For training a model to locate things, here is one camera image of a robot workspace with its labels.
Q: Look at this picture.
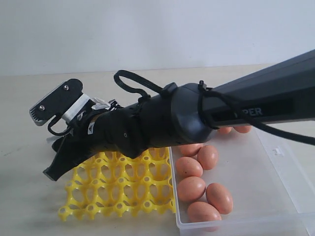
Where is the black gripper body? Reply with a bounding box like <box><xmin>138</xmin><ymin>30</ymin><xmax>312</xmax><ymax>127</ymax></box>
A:
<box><xmin>61</xmin><ymin>103</ymin><xmax>150</xmax><ymax>161</ymax></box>

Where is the brown egg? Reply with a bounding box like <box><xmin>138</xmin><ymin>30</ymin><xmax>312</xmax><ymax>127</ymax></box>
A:
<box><xmin>175</xmin><ymin>157</ymin><xmax>203</xmax><ymax>178</ymax></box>
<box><xmin>197</xmin><ymin>145</ymin><xmax>219</xmax><ymax>170</ymax></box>
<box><xmin>233</xmin><ymin>125</ymin><xmax>252</xmax><ymax>134</ymax></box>
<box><xmin>187</xmin><ymin>202</ymin><xmax>222</xmax><ymax>223</ymax></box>
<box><xmin>177</xmin><ymin>177</ymin><xmax>206</xmax><ymax>202</ymax></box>
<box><xmin>218</xmin><ymin>127</ymin><xmax>232</xmax><ymax>134</ymax></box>
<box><xmin>206</xmin><ymin>183</ymin><xmax>233</xmax><ymax>214</ymax></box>
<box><xmin>178</xmin><ymin>144</ymin><xmax>203</xmax><ymax>157</ymax></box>

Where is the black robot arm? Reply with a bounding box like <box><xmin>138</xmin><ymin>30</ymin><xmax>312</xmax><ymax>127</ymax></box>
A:
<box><xmin>44</xmin><ymin>51</ymin><xmax>315</xmax><ymax>181</ymax></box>

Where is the yellow plastic egg tray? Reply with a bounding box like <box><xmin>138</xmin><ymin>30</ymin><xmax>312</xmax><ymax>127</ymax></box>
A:
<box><xmin>58</xmin><ymin>147</ymin><xmax>176</xmax><ymax>221</ymax></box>

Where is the clear plastic container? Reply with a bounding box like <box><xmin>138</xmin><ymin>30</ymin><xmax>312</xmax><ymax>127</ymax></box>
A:
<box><xmin>175</xmin><ymin>129</ymin><xmax>315</xmax><ymax>236</ymax></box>

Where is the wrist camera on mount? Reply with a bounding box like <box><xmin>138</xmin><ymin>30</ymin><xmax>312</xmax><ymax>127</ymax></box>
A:
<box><xmin>29</xmin><ymin>78</ymin><xmax>111</xmax><ymax>138</ymax></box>

